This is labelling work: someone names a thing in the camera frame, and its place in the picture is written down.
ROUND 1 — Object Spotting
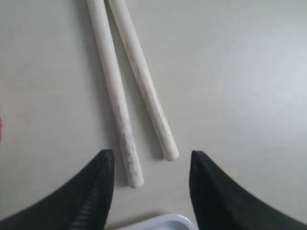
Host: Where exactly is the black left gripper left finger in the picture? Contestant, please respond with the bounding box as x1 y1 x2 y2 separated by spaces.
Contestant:
0 149 114 230

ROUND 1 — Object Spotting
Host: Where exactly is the white plastic tray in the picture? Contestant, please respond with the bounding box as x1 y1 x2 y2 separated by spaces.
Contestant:
119 214 198 230

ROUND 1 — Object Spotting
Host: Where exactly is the small red drum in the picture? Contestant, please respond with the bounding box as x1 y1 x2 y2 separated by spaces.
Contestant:
0 115 3 144

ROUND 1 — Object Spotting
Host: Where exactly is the white wooden drumstick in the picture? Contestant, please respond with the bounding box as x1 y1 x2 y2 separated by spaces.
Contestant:
108 0 179 161
87 0 144 188

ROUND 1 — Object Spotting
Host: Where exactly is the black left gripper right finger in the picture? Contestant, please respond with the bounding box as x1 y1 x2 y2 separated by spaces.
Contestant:
190 150 307 230

